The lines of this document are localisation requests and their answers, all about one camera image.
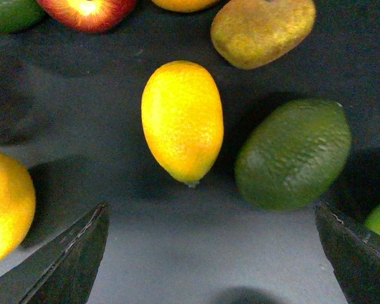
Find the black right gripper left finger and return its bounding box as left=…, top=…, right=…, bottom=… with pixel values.
left=0, top=203, right=110, bottom=303

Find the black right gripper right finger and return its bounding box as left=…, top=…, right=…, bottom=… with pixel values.
left=315, top=203, right=380, bottom=303

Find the yellow lemon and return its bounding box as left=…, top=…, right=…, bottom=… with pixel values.
left=141, top=60, right=224, bottom=187
left=0, top=152, right=36, bottom=261

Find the green avocado near lemon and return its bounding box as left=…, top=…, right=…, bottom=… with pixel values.
left=234, top=99, right=352, bottom=211

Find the brown kiwi lower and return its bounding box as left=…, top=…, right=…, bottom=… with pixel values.
left=210, top=1, right=316, bottom=70

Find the red yellow apple centre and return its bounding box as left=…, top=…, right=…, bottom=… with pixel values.
left=37, top=0, right=137, bottom=34

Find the green avocado centre left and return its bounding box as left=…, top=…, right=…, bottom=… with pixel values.
left=0, top=0, right=47, bottom=34

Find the yellow orange fruit centre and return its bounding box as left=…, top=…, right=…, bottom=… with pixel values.
left=152, top=0, right=219, bottom=13

